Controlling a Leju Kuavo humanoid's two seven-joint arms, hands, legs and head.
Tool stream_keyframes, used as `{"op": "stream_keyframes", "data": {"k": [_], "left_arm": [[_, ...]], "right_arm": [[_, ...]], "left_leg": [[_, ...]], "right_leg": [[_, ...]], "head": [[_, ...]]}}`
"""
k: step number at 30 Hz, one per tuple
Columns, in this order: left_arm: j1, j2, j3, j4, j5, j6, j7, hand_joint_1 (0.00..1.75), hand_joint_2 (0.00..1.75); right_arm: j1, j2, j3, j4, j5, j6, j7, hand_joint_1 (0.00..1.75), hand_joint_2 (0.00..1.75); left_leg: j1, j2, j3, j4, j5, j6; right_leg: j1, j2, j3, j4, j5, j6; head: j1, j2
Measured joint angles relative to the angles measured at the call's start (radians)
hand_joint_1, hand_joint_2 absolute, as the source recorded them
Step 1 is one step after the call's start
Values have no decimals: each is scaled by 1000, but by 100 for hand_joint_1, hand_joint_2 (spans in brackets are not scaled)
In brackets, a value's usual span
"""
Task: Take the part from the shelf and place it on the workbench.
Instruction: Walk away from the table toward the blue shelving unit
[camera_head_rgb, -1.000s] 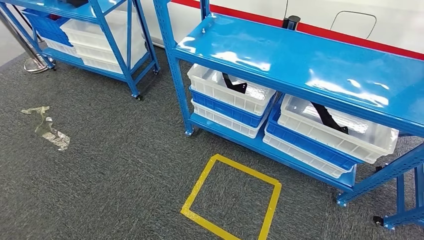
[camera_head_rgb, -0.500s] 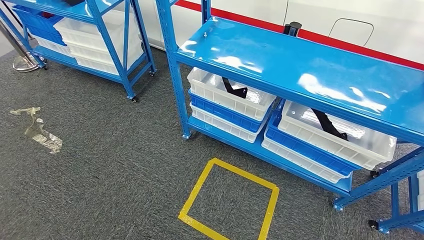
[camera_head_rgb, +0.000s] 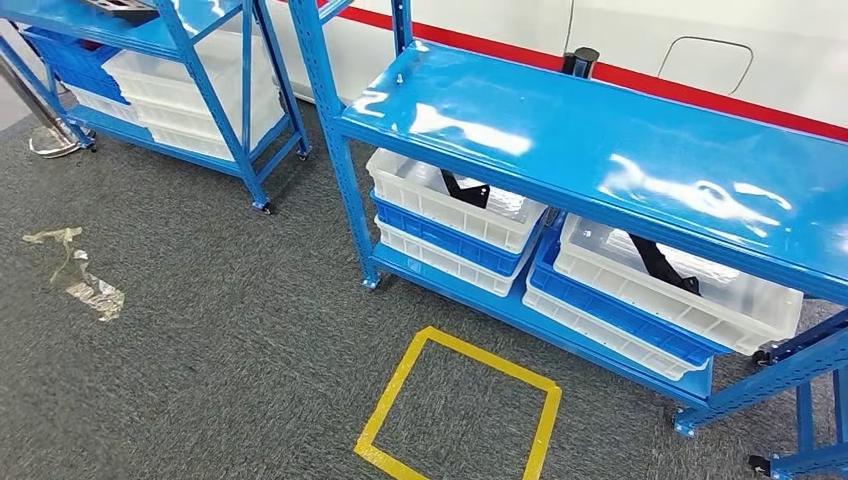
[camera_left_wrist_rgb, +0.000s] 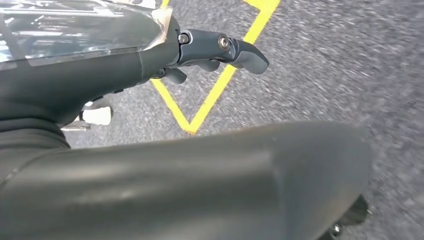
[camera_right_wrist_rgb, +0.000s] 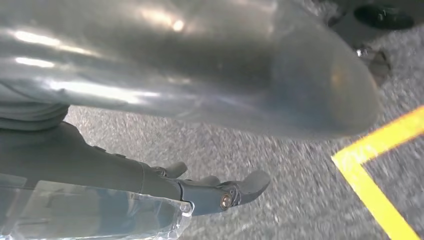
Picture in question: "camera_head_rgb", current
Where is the black curved trim part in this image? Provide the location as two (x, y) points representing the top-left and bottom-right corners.
(627, 233), (702, 297)
(440, 168), (492, 210)

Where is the blue steel shelf rack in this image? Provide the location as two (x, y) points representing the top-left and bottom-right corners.
(288, 0), (848, 480)
(0, 0), (313, 215)

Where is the dark grey flat part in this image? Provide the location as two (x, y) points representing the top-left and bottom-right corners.
(79, 0), (160, 26)

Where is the blue plastic bin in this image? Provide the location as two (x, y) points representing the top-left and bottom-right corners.
(369, 192), (546, 278)
(23, 27), (130, 106)
(529, 228), (731, 370)

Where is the translucent white plastic bin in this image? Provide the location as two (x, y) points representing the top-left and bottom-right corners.
(125, 92), (286, 146)
(553, 213), (805, 357)
(145, 122), (287, 164)
(102, 29), (283, 111)

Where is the clear crumpled plastic film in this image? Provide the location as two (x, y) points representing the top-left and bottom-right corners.
(64, 273), (127, 324)

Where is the white car fuel flap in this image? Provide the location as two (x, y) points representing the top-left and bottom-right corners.
(657, 36), (755, 97)

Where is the yellowish crumpled tape strip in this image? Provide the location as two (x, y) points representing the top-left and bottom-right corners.
(21, 227), (91, 287)

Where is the black barrier post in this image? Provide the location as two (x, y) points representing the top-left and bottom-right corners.
(561, 46), (602, 79)

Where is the silver stanchion post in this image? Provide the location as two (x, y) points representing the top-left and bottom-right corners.
(0, 52), (95, 160)

